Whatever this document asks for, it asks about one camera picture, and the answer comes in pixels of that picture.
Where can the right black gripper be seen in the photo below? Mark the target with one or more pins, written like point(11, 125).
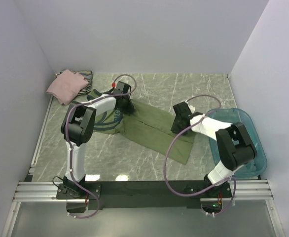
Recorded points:
point(174, 128)

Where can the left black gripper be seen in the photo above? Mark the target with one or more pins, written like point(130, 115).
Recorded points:
point(130, 107)

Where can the green graphic tank top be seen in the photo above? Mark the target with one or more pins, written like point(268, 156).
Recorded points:
point(147, 126)

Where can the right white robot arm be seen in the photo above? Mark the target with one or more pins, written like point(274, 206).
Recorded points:
point(235, 147)

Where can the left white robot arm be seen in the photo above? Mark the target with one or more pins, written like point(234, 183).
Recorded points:
point(78, 125)

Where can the folded striped tank top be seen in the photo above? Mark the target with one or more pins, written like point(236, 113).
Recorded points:
point(77, 82)

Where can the folded pink tank top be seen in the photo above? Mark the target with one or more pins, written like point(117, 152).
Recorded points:
point(63, 96)

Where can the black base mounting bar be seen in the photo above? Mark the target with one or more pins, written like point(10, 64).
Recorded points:
point(138, 194)

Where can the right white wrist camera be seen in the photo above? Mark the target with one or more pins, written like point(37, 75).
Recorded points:
point(192, 108)

